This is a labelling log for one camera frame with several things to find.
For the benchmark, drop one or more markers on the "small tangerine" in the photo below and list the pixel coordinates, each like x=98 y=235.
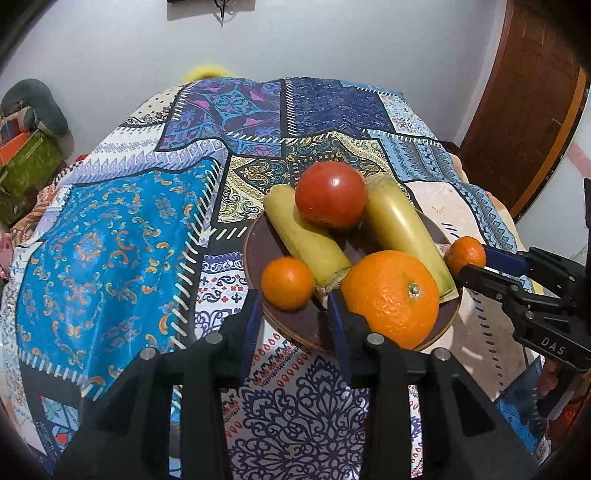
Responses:
x=464 y=254
x=287 y=282

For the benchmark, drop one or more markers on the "patchwork printed blanket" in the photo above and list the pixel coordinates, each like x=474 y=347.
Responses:
x=115 y=240

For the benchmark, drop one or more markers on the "yellow-green banana piece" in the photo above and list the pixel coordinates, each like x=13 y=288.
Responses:
x=397 y=217
x=300 y=235

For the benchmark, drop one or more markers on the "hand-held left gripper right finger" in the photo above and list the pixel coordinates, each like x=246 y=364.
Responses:
x=334 y=318

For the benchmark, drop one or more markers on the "brown wooden door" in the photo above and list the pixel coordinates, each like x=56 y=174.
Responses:
x=521 y=92

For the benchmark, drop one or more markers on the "orange flat box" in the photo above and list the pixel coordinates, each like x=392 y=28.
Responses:
x=14 y=145

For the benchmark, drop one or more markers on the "brown round plate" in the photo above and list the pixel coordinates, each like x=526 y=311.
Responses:
x=258 y=249

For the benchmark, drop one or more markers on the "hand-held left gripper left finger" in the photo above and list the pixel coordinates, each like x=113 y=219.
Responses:
x=251 y=318

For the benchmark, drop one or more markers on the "red tomato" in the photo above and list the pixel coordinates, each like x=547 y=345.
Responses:
x=330 y=194

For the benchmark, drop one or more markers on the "green patterned box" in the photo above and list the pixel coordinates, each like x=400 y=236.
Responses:
x=32 y=161

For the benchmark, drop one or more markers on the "large orange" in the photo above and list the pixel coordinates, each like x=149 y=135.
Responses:
x=388 y=300

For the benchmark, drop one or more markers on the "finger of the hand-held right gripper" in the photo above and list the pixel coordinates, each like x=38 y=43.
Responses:
x=485 y=279
x=505 y=262

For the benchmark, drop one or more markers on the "grey plush toy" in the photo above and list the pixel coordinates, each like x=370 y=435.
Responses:
x=32 y=92

